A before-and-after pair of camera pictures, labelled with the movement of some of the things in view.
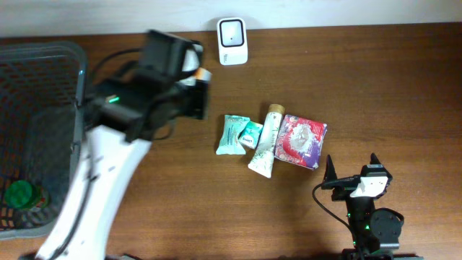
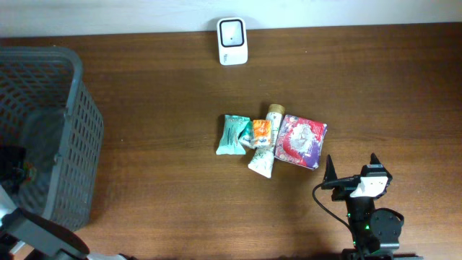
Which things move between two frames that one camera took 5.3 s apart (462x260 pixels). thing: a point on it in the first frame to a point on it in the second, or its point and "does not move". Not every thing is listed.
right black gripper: [343, 188] does not move
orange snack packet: [202, 74] to [261, 132]
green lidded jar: [23, 194] to [29, 172]
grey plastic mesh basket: [43, 92] does not move
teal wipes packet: [229, 144] does not move
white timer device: [232, 41] does not move
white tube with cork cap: [263, 161] does not move
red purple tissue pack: [300, 141] does not move
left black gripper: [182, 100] to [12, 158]
